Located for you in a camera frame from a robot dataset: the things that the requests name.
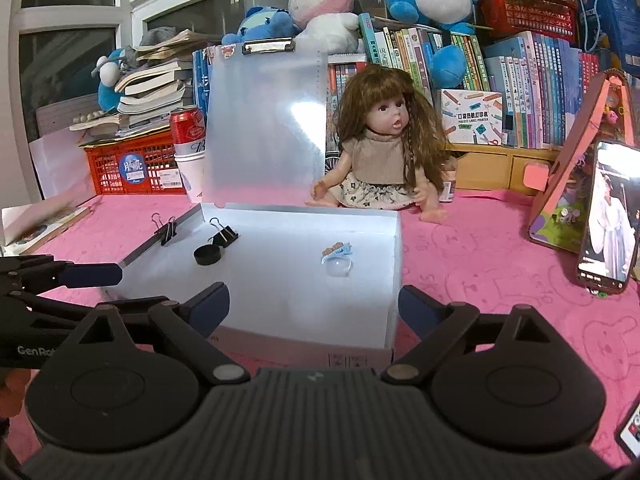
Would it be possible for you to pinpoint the person right hand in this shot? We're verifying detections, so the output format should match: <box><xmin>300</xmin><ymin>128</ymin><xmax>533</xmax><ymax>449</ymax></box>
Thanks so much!
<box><xmin>0</xmin><ymin>368</ymin><xmax>32</xmax><ymax>419</ymax></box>

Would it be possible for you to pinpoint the wooden drawer unit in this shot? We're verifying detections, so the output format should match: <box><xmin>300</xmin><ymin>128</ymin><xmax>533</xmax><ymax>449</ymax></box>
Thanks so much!
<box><xmin>449</xmin><ymin>144</ymin><xmax>560</xmax><ymax>195</ymax></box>

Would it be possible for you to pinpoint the red basket top right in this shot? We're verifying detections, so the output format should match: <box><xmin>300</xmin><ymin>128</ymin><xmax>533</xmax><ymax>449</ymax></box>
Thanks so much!
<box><xmin>476</xmin><ymin>0</ymin><xmax>577</xmax><ymax>44</ymax></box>

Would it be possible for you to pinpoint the white paper cup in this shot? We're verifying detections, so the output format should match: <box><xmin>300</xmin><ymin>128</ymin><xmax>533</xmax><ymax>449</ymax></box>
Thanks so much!
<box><xmin>175</xmin><ymin>138</ymin><xmax>206</xmax><ymax>203</ymax></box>

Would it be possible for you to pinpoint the translucent clipboard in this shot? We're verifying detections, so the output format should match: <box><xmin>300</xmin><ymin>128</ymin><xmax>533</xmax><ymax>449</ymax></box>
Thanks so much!
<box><xmin>202</xmin><ymin>38</ymin><xmax>328</xmax><ymax>207</ymax></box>

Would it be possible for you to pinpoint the row of upright books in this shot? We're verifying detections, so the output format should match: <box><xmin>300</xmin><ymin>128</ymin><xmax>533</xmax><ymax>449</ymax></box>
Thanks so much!
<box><xmin>192</xmin><ymin>12</ymin><xmax>601</xmax><ymax>162</ymax></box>

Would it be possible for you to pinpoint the red plastic basket left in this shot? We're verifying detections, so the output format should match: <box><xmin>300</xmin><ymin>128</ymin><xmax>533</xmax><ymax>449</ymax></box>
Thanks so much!
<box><xmin>82</xmin><ymin>129</ymin><xmax>186</xmax><ymax>195</ymax></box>

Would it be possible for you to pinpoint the pink bunny table cloth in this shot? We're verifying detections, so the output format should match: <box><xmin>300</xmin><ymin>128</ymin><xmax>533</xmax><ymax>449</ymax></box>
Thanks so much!
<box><xmin>4</xmin><ymin>186</ymin><xmax>640</xmax><ymax>468</ymax></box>

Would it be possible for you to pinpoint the pink white bunny plush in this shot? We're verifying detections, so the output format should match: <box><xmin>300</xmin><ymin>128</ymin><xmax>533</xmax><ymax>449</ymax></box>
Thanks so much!
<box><xmin>288</xmin><ymin>0</ymin><xmax>359</xmax><ymax>54</ymax></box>

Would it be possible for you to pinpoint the brown haired baby doll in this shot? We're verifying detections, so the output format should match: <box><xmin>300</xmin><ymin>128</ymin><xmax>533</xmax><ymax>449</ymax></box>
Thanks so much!
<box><xmin>307</xmin><ymin>64</ymin><xmax>448</xmax><ymax>223</ymax></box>

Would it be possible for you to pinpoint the clear plastic dome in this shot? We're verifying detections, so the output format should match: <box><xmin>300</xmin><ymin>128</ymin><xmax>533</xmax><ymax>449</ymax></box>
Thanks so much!
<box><xmin>323</xmin><ymin>255</ymin><xmax>352</xmax><ymax>278</ymax></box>

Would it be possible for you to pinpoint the stack of books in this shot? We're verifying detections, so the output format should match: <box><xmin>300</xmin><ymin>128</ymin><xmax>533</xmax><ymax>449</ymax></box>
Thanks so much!
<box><xmin>70</xmin><ymin>26</ymin><xmax>217</xmax><ymax>139</ymax></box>

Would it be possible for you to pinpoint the red soda can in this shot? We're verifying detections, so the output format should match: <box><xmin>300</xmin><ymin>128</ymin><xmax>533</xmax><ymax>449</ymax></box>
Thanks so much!
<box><xmin>169</xmin><ymin>105</ymin><xmax>206</xmax><ymax>144</ymax></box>

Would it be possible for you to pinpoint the blue hair clip front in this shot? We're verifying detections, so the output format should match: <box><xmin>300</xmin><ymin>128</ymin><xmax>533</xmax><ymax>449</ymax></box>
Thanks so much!
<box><xmin>322</xmin><ymin>242</ymin><xmax>352</xmax><ymax>261</ymax></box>

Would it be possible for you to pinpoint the blue cardboard box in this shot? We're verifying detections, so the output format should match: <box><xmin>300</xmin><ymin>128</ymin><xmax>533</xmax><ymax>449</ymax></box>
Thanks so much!
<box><xmin>575</xmin><ymin>0</ymin><xmax>639</xmax><ymax>78</ymax></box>

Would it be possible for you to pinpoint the black binder clip on box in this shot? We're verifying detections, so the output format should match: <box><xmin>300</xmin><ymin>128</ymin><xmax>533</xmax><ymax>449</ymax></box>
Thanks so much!
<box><xmin>151</xmin><ymin>212</ymin><xmax>177</xmax><ymax>246</ymax></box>

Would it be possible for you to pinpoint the small blue plush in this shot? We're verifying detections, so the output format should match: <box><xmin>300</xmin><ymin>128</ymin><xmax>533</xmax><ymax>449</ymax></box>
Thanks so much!
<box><xmin>221</xmin><ymin>6</ymin><xmax>300</xmax><ymax>46</ymax></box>

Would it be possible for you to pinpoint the small colourful remote control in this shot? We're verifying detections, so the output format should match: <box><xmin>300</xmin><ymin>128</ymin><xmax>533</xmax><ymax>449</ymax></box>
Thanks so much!
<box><xmin>615</xmin><ymin>400</ymin><xmax>640</xmax><ymax>460</ymax></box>

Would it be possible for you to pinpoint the blue plush toy left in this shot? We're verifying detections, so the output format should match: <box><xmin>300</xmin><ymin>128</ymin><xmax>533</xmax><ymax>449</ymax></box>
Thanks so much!
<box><xmin>91</xmin><ymin>49</ymin><xmax>126</xmax><ymax>113</ymax></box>

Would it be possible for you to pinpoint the large black binder clip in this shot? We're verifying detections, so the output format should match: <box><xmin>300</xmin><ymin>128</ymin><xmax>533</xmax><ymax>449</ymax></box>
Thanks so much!
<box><xmin>209</xmin><ymin>217</ymin><xmax>239</xmax><ymax>248</ymax></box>

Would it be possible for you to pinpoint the pink triangular toy house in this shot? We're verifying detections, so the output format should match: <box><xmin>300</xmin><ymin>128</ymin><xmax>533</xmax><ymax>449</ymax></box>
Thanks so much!
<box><xmin>523</xmin><ymin>68</ymin><xmax>639</xmax><ymax>254</ymax></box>

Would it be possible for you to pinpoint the black round cap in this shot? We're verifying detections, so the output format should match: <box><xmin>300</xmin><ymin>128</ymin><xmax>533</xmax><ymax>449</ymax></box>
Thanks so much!
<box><xmin>193</xmin><ymin>244</ymin><xmax>222</xmax><ymax>266</ymax></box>

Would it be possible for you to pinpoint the smartphone with pink case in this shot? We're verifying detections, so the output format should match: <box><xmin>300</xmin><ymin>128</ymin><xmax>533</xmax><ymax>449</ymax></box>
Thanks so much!
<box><xmin>576</xmin><ymin>140</ymin><xmax>639</xmax><ymax>295</ymax></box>

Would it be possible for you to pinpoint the white shallow cardboard box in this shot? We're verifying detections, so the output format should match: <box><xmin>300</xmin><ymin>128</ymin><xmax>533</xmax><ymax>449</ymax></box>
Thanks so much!
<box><xmin>105</xmin><ymin>204</ymin><xmax>402</xmax><ymax>370</ymax></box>

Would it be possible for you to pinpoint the white stationery box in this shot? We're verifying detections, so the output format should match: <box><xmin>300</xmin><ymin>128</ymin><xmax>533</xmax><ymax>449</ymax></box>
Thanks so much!
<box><xmin>435</xmin><ymin>89</ymin><xmax>506</xmax><ymax>146</ymax></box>

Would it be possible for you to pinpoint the large blue white plush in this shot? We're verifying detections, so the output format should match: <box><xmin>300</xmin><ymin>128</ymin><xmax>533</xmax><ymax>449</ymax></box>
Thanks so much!
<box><xmin>384</xmin><ymin>0</ymin><xmax>477</xmax><ymax>90</ymax></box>

